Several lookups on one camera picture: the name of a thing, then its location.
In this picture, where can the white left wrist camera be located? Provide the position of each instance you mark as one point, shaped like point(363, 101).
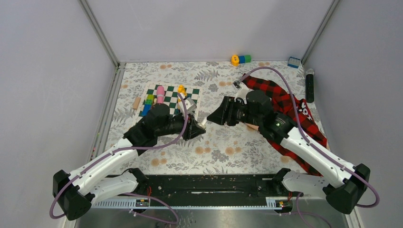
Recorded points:
point(188, 105)

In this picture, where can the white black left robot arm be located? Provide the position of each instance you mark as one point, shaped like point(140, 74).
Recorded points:
point(75, 192)

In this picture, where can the green white checkered board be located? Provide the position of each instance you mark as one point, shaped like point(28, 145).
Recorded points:
point(170, 97)

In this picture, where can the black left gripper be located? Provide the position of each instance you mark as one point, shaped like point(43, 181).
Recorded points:
point(192, 129)

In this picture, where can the wooden block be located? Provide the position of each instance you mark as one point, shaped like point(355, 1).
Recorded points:
point(136, 103)

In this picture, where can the pink cylindrical toy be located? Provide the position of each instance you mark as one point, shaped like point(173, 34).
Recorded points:
point(160, 94)

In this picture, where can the floral patterned table mat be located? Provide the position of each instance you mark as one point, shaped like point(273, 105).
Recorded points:
point(222, 149)

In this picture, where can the yellow blue green toy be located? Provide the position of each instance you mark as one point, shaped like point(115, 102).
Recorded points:
point(236, 60)

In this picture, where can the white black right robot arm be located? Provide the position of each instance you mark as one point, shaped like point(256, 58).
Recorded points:
point(342, 184)

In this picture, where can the yellow toy block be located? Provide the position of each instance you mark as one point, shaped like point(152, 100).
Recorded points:
point(181, 92)

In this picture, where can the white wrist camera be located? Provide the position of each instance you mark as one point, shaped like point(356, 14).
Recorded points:
point(188, 105)
point(240, 96)

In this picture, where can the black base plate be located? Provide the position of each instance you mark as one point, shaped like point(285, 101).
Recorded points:
point(214, 190)

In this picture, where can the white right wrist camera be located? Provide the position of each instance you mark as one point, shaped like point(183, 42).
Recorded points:
point(240, 96)

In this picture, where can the red black plaid sleeve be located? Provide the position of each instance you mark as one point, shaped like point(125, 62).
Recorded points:
point(281, 102)

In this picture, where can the black power strip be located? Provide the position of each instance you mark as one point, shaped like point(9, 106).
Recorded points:
point(309, 85)

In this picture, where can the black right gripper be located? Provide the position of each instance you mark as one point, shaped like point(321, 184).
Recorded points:
point(224, 114)

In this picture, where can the stacked colourful toy bricks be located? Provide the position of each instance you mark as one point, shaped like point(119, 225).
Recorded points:
point(148, 103)

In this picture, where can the blue white toy brick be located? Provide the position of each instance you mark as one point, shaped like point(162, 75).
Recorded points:
point(294, 62)

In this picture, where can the mannequin hand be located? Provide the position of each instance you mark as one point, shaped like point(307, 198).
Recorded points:
point(252, 126)

